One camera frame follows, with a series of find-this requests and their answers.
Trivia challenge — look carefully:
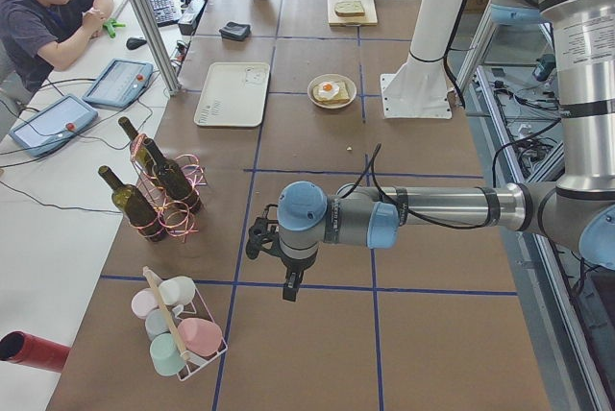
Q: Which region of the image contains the bread slice with egg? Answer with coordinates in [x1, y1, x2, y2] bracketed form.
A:
[311, 81, 349, 105]

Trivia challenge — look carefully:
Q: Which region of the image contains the fried egg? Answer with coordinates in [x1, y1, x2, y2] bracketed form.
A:
[313, 82, 339, 100]

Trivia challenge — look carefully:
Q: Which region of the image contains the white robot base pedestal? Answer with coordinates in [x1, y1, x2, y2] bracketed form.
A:
[381, 0, 464, 119]

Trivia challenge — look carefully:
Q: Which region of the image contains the white cup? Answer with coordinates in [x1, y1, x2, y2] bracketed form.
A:
[158, 276, 196, 305]

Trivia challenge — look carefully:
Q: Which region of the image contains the white wire cup rack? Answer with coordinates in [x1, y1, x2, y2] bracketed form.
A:
[131, 267, 228, 381]

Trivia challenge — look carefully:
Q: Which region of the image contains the green clamp tool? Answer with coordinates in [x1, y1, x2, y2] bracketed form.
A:
[103, 18, 126, 38]

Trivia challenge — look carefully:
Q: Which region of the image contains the blue teach pendant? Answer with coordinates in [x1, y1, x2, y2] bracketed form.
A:
[82, 59, 154, 109]
[9, 94, 98, 157]

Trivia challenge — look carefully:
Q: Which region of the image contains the black computer mouse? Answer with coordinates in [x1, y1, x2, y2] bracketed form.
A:
[125, 36, 147, 51]

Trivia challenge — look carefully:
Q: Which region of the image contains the far blue teach pendant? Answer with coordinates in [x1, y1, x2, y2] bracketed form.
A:
[82, 59, 154, 109]

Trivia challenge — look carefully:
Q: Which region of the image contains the mint green cup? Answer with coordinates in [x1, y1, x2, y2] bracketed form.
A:
[149, 332, 185, 376]

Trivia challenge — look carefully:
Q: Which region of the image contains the near blue teach pendant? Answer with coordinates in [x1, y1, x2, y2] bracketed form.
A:
[9, 94, 98, 157]

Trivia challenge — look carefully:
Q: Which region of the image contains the copper wire bottle rack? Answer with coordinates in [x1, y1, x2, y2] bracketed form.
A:
[130, 133, 206, 241]

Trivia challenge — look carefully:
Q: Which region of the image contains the wooden cutting board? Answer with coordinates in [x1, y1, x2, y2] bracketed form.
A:
[327, 0, 378, 26]

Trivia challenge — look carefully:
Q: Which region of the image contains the dark wine bottle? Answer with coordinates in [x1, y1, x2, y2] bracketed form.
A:
[144, 137, 202, 213]
[118, 116, 155, 179]
[98, 165, 167, 242]

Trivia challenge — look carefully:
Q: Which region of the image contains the rear dark wine bottle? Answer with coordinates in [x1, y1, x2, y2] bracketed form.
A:
[118, 116, 155, 179]

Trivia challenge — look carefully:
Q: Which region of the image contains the black keyboard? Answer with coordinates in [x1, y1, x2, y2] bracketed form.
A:
[147, 0, 182, 27]

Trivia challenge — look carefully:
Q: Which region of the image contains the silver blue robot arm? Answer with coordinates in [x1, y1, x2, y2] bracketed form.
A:
[246, 0, 614, 301]

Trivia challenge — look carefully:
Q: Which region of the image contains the front dark wine bottle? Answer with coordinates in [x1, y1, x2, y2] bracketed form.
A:
[98, 165, 167, 242]

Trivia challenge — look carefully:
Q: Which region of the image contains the aluminium frame post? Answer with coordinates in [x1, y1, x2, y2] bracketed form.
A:
[129, 0, 181, 96]

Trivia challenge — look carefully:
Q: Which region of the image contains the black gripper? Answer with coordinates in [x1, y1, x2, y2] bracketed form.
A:
[245, 205, 303, 302]

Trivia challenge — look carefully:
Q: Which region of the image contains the seated person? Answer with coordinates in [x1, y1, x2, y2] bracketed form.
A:
[1, 0, 114, 92]

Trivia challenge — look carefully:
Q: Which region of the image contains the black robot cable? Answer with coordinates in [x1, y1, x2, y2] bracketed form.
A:
[364, 143, 496, 230]

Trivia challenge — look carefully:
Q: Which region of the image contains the grey cup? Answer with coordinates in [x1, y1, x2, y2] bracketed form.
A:
[144, 308, 169, 341]

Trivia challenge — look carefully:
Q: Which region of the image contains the white bowl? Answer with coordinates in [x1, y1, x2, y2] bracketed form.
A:
[307, 74, 357, 109]

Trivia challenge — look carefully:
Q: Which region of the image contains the red cylinder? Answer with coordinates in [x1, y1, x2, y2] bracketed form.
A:
[1, 331, 70, 373]

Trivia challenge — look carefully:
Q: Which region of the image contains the grey folded cloth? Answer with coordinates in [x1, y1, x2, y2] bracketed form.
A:
[219, 21, 251, 41]

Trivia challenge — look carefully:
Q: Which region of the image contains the cream bear tray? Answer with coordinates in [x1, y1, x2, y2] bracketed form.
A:
[193, 62, 270, 128]

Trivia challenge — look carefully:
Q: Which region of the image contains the middle dark wine bottle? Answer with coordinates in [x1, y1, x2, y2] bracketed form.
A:
[144, 137, 202, 213]

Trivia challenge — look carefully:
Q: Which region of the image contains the light pink cup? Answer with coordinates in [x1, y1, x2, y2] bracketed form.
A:
[131, 288, 159, 320]

